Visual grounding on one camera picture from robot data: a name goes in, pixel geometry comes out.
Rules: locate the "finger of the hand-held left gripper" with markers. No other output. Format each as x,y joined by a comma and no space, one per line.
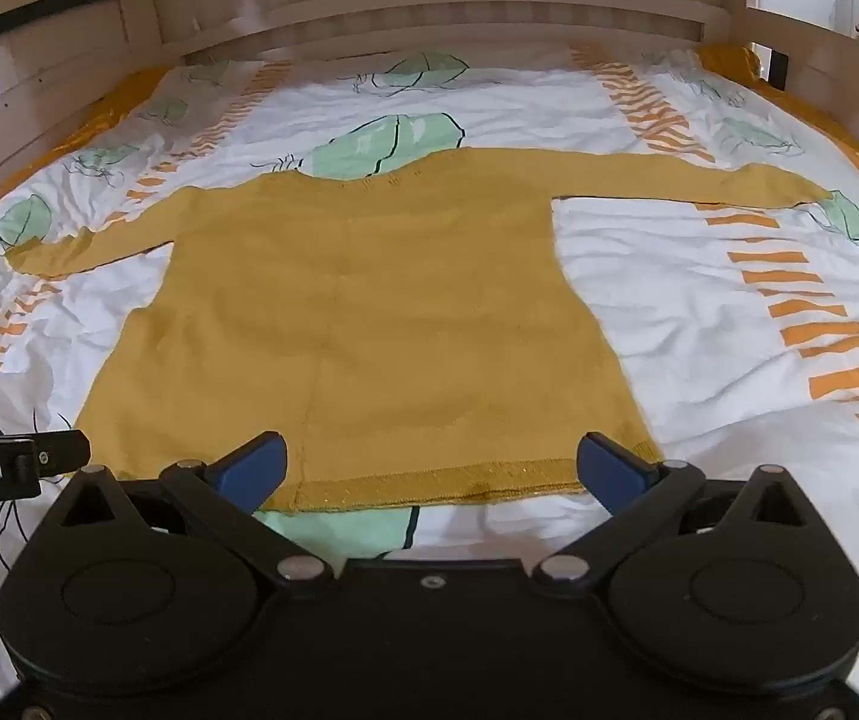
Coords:
61,451

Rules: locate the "yellow knit sweater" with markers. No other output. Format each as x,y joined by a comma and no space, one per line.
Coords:
369,300

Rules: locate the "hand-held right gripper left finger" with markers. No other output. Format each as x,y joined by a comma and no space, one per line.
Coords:
253,465

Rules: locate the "black foam strip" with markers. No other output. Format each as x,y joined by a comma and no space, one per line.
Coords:
31,9

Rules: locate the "white leaf printed duvet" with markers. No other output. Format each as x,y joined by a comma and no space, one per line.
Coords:
699,390

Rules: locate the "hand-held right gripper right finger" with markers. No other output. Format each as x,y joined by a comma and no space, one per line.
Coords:
611,466

